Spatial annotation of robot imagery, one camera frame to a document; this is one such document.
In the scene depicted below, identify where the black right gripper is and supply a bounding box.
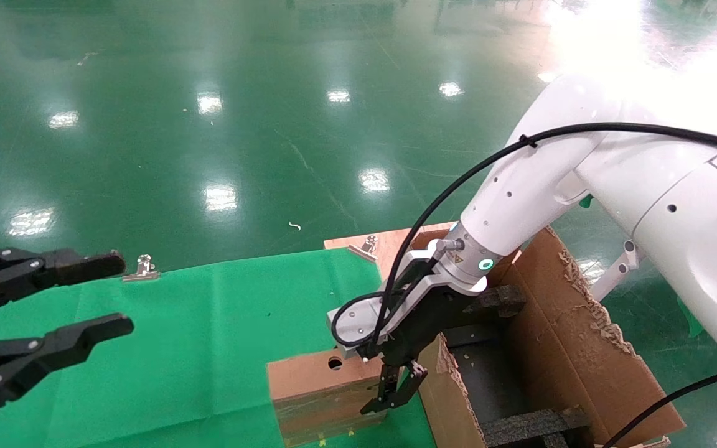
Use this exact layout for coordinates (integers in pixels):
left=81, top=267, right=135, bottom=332
left=360, top=258, right=480, bottom=416

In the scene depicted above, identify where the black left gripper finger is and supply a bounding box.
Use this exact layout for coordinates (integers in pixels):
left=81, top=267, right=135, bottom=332
left=0, top=313, right=135, bottom=427
left=0, top=248, right=127, bottom=318

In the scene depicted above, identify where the small brown cardboard box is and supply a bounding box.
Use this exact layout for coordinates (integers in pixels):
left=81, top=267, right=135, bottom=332
left=267, top=348, right=406, bottom=447

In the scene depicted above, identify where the large open cardboard carton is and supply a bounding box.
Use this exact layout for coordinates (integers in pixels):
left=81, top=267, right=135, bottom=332
left=376, top=225, right=686, bottom=448

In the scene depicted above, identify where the metal binder clip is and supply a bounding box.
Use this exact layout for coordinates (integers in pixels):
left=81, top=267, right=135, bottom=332
left=123, top=254, right=161, bottom=282
left=347, top=235, right=379, bottom=262

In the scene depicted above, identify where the black camera cable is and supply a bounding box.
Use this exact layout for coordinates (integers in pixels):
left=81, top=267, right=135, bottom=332
left=332, top=121, right=717, bottom=349

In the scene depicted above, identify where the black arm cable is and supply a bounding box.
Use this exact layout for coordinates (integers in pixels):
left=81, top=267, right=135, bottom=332
left=603, top=367, right=717, bottom=448

